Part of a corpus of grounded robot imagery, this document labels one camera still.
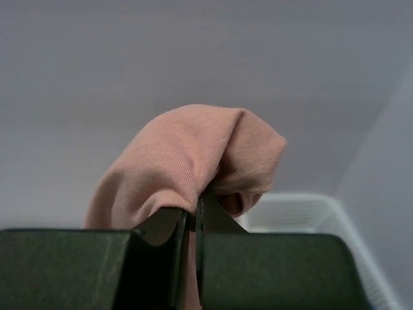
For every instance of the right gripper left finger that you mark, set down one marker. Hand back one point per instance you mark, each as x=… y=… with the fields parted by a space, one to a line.
x=139 y=268

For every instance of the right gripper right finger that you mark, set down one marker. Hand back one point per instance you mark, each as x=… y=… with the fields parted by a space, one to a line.
x=237 y=269

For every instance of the pink t shirt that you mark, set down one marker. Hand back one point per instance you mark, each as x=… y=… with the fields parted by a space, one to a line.
x=172 y=160

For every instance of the white plastic basket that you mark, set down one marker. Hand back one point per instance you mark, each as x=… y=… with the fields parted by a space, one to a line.
x=315 y=213

